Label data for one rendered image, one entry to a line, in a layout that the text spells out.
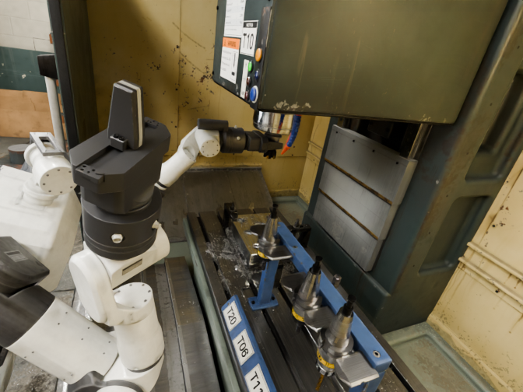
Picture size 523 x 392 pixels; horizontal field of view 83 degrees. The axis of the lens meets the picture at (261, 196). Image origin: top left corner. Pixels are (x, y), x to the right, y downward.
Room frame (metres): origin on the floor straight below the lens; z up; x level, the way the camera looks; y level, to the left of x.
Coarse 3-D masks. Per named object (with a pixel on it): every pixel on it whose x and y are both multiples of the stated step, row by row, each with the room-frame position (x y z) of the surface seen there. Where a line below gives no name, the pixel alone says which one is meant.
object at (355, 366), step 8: (352, 352) 0.38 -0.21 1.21; (360, 352) 0.38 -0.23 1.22; (336, 360) 0.35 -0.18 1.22; (344, 360) 0.36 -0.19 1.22; (352, 360) 0.36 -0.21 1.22; (360, 360) 0.36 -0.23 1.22; (368, 360) 0.37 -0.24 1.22; (336, 368) 0.34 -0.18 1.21; (344, 368) 0.34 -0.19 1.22; (352, 368) 0.34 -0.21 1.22; (360, 368) 0.35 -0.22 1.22; (368, 368) 0.35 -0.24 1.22; (344, 376) 0.33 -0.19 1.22; (352, 376) 0.33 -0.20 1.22; (360, 376) 0.33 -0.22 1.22; (368, 376) 0.33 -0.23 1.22; (376, 376) 0.34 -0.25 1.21; (352, 384) 0.32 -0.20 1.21
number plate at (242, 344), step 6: (240, 336) 0.59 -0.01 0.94; (246, 336) 0.58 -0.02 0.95; (234, 342) 0.58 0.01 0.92; (240, 342) 0.57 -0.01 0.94; (246, 342) 0.56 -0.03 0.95; (240, 348) 0.56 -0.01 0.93; (246, 348) 0.55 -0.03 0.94; (252, 348) 0.54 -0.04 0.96; (240, 354) 0.54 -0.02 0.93; (246, 354) 0.54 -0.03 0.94; (252, 354) 0.53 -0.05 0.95; (240, 360) 0.53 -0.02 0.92; (246, 360) 0.52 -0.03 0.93
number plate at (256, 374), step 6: (258, 366) 0.50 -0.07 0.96; (252, 372) 0.49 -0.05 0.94; (258, 372) 0.48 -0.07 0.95; (246, 378) 0.48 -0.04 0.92; (252, 378) 0.48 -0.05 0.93; (258, 378) 0.47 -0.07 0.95; (264, 378) 0.47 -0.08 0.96; (252, 384) 0.46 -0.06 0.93; (258, 384) 0.46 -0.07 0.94; (264, 384) 0.45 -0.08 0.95; (252, 390) 0.45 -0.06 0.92; (258, 390) 0.45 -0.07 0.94; (264, 390) 0.44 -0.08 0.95
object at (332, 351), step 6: (324, 330) 0.41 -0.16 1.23; (324, 336) 0.39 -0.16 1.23; (318, 342) 0.39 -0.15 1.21; (324, 342) 0.39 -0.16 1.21; (324, 348) 0.39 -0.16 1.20; (330, 348) 0.37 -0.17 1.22; (336, 348) 0.37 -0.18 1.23; (342, 348) 0.37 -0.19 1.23; (348, 348) 0.38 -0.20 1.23; (330, 354) 0.37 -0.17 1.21; (336, 354) 0.37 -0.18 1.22; (342, 354) 0.37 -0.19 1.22; (348, 354) 0.37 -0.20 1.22
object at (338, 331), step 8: (352, 312) 0.40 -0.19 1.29; (336, 320) 0.39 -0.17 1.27; (344, 320) 0.38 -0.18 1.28; (352, 320) 0.39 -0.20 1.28; (328, 328) 0.40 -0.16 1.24; (336, 328) 0.38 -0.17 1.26; (344, 328) 0.38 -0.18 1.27; (328, 336) 0.39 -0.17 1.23; (336, 336) 0.38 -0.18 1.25; (344, 336) 0.38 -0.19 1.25; (336, 344) 0.38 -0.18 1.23; (344, 344) 0.38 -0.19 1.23
